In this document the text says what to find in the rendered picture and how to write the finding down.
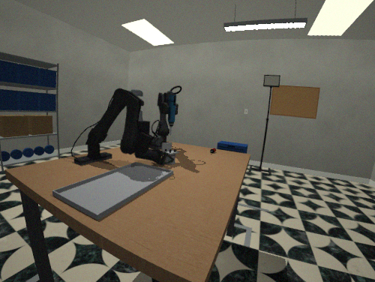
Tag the blue electric screwdriver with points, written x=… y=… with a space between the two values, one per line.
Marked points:
x=172 y=109

